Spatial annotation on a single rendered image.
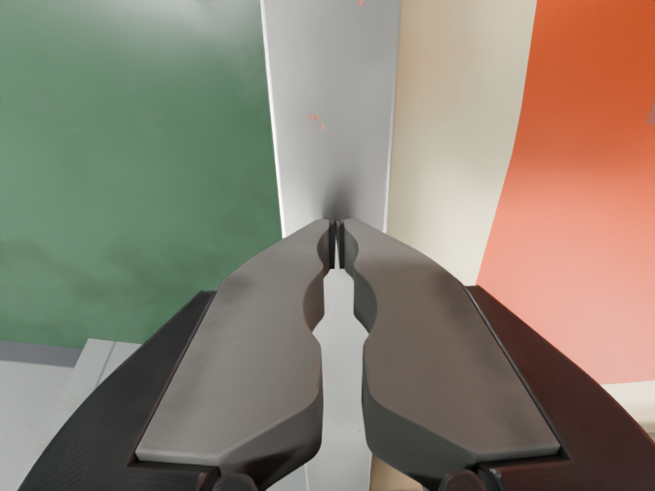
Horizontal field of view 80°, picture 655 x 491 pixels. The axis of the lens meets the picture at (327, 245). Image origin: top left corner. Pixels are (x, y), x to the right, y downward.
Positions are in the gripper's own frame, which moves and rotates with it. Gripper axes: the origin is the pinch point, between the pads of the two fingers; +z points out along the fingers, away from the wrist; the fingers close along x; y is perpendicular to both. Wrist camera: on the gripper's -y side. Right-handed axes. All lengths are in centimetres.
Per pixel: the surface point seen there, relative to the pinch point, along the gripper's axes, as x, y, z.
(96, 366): -135, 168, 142
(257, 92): -24, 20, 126
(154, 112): -60, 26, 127
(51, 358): -168, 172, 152
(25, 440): -161, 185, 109
